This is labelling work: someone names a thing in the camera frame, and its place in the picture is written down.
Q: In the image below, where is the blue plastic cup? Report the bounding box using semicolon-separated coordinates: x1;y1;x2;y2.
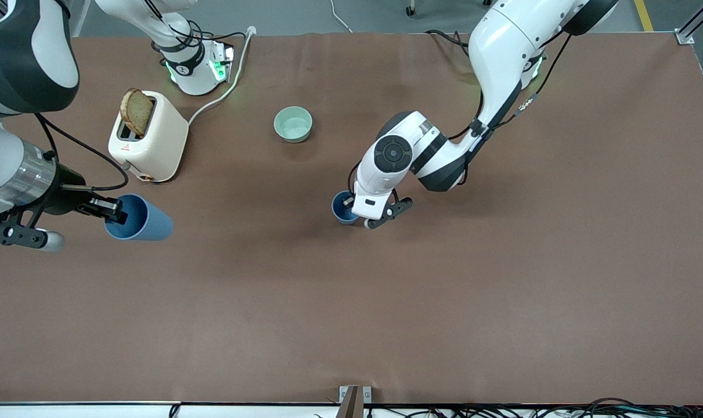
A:
331;190;362;226
104;194;174;242

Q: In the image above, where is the cream white toaster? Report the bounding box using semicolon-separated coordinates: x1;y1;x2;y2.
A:
108;90;189;183

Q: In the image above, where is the pale green bowl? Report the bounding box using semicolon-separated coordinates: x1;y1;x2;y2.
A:
273;106;313;143

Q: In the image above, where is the toasted bread slice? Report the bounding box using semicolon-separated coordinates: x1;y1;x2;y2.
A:
120;88;155;138

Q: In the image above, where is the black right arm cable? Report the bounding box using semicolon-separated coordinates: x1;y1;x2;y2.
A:
34;112;129;192

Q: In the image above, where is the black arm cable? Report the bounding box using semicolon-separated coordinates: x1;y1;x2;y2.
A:
34;112;129;192
427;29;574;186

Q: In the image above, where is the white toaster power cable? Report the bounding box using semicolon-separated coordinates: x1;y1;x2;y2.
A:
186;26;257;125

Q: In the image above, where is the white cable on floor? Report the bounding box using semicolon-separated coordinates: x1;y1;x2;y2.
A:
328;0;353;33

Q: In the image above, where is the metal camera pole bracket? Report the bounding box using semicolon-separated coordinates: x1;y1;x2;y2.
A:
339;385;372;418

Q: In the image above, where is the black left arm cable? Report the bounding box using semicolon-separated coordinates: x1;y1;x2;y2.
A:
427;29;574;186

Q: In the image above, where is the black cable bundle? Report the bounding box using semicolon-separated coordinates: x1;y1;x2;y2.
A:
369;397;703;418

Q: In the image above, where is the aluminium frame profile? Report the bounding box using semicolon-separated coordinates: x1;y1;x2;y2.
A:
673;0;703;45

